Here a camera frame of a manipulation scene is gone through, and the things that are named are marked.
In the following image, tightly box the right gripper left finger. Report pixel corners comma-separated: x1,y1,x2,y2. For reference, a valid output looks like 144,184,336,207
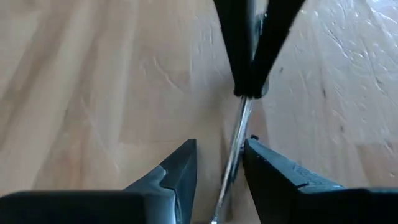
0,138,198,224

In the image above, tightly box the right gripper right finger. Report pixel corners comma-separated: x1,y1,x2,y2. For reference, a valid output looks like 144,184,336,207
241,138,398,224

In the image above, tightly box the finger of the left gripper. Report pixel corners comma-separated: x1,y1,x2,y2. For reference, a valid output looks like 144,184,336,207
213,0,256,98
250,0,307,99

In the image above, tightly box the small chrome combination wrench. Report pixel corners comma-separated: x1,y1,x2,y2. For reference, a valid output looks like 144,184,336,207
210,9,271,224

